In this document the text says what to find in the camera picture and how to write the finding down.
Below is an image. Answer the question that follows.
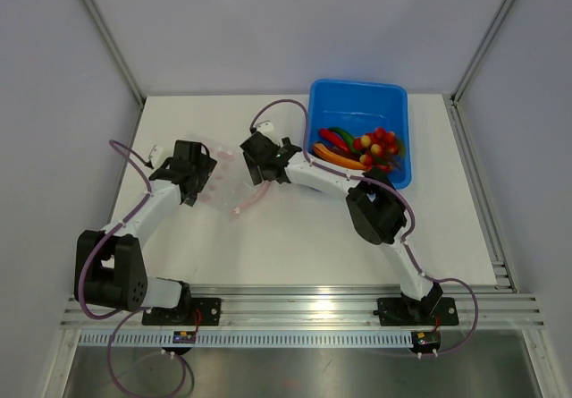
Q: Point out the clear zip top bag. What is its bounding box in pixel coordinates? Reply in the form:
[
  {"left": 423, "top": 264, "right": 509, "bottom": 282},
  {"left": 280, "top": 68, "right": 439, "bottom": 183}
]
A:
[{"left": 198, "top": 137, "right": 270, "bottom": 216}]

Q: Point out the orange toy croissant bread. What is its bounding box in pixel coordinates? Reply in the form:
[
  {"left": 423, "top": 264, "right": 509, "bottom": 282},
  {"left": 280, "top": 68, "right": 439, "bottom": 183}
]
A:
[{"left": 312, "top": 142, "right": 366, "bottom": 171}]

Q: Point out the red toy chili pepper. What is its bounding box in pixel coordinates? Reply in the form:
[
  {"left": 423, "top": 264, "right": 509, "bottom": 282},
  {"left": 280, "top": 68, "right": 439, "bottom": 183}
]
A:
[{"left": 318, "top": 128, "right": 350, "bottom": 153}]

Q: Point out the green toy chili pepper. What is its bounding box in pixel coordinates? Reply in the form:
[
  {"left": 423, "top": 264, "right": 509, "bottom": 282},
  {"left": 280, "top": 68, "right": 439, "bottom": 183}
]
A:
[{"left": 330, "top": 127, "right": 354, "bottom": 149}]

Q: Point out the blue plastic bin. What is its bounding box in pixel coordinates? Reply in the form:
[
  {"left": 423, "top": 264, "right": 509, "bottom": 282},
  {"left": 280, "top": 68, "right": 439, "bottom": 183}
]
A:
[{"left": 307, "top": 79, "right": 412, "bottom": 190}]

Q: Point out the red toy grape bunch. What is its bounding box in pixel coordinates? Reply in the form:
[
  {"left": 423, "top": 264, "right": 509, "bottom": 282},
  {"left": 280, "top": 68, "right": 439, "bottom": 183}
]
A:
[{"left": 350, "top": 127, "right": 407, "bottom": 174}]

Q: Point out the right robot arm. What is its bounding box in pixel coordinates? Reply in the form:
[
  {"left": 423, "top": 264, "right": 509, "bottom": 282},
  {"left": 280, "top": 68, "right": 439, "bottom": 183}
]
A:
[{"left": 240, "top": 130, "right": 442, "bottom": 325}]

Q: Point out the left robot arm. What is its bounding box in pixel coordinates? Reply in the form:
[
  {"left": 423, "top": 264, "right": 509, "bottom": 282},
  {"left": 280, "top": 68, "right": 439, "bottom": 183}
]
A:
[{"left": 74, "top": 140, "right": 217, "bottom": 326}]

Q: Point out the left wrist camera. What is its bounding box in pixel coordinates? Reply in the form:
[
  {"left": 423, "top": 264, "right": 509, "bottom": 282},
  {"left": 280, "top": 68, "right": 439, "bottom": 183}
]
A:
[{"left": 147, "top": 145, "right": 168, "bottom": 169}]

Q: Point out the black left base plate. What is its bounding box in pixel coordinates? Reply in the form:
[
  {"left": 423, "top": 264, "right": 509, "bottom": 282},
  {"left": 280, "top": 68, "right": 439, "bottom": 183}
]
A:
[{"left": 142, "top": 297, "right": 222, "bottom": 326}]

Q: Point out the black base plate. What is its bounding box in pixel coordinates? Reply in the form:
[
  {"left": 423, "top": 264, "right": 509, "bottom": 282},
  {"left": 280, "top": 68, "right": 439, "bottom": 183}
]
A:
[
  {"left": 142, "top": 297, "right": 222, "bottom": 326},
  {"left": 373, "top": 297, "right": 459, "bottom": 326}
]

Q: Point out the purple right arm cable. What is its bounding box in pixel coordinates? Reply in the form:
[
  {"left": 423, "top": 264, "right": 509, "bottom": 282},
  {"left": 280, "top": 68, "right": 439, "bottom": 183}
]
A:
[{"left": 248, "top": 98, "right": 480, "bottom": 359}]

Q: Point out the white slotted cable duct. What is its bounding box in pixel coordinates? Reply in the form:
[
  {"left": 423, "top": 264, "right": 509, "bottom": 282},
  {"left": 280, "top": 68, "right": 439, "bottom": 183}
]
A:
[{"left": 79, "top": 330, "right": 413, "bottom": 349}]

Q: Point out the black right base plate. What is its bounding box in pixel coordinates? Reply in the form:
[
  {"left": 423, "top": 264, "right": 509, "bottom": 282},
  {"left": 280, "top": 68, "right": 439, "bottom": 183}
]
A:
[{"left": 373, "top": 297, "right": 459, "bottom": 326}]

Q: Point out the aluminium frame post left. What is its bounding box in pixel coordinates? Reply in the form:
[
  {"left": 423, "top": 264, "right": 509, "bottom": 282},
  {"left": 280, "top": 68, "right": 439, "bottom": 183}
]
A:
[{"left": 64, "top": 0, "right": 145, "bottom": 104}]

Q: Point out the aluminium frame post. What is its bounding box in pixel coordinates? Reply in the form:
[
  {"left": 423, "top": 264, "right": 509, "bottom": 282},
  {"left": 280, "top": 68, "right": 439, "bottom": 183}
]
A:
[
  {"left": 64, "top": 0, "right": 145, "bottom": 104},
  {"left": 450, "top": 0, "right": 517, "bottom": 106}
]

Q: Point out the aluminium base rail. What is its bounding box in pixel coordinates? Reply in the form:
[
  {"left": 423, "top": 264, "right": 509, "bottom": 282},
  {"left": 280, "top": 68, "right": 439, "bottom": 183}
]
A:
[{"left": 62, "top": 284, "right": 544, "bottom": 327}]

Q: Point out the aluminium frame post right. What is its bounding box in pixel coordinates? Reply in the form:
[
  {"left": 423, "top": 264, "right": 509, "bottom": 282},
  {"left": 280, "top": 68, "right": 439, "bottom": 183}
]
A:
[{"left": 450, "top": 0, "right": 517, "bottom": 106}]

